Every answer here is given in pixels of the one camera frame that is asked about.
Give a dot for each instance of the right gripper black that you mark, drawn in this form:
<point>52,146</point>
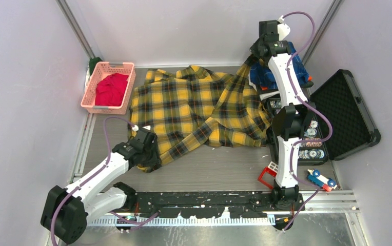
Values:
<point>254,48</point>

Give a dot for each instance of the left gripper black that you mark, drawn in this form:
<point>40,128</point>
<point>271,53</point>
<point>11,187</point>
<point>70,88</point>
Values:
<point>155,159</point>

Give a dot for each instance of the yellow plaid flannel shirt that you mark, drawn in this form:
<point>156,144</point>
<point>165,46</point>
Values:
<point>196,106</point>

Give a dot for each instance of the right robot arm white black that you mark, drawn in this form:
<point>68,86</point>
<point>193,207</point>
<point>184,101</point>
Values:
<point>291,122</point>

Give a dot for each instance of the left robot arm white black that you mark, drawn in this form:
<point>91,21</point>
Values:
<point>69,210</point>

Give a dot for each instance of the pink plastic laundry basket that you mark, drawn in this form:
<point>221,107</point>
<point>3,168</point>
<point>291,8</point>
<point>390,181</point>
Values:
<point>102,70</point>

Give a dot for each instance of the blue plaid folded shirt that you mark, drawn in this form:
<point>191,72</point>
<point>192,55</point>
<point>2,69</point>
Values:
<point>263,77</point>

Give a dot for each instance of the white folded garment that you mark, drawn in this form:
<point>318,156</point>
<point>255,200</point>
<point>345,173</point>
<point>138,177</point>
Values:
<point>265,94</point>

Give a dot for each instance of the red garment in basket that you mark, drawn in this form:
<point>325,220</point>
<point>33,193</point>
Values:
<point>111,90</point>

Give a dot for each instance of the green and white cloth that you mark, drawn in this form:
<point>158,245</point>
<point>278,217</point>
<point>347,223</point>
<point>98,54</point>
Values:
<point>91,66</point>

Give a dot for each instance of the black foam-lined carrying case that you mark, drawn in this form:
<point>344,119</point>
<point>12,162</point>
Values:
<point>353,127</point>

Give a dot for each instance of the blue toy figure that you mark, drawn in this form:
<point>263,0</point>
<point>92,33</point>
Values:
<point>327,184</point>

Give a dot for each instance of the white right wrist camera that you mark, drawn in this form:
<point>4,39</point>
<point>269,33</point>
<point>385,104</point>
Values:
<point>283,29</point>

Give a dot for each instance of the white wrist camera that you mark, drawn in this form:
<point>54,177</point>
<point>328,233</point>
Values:
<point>136,128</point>
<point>283,29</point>

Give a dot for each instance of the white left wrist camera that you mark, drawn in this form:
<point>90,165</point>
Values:
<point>136,128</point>

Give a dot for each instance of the red plastic frame block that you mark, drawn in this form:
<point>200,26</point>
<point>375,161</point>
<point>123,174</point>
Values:
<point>270,170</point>

